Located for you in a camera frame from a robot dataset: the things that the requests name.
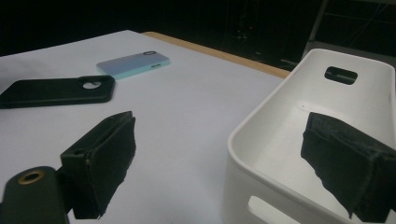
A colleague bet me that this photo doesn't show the teal phone case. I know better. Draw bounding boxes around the teal phone case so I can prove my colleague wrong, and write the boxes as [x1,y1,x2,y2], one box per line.
[95,50,172,80]

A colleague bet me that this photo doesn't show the black phone case round hole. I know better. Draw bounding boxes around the black phone case round hole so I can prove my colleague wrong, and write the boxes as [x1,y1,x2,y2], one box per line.
[0,75,116,110]

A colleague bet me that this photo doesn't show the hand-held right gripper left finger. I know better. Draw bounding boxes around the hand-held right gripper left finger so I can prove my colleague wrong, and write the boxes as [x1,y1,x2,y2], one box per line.
[57,110,137,220]

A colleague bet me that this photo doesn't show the white table sheet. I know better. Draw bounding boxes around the white table sheet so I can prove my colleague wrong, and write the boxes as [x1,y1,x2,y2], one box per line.
[0,29,285,224]

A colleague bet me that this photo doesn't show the grey metal post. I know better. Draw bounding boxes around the grey metal post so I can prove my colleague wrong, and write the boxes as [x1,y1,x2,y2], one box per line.
[307,0,330,41]

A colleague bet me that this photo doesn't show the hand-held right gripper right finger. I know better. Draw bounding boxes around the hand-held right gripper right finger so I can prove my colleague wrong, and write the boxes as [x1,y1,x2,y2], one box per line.
[300,111,396,224]

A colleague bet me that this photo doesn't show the white plastic bin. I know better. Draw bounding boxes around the white plastic bin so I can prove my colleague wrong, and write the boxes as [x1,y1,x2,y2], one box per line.
[221,48,396,224]

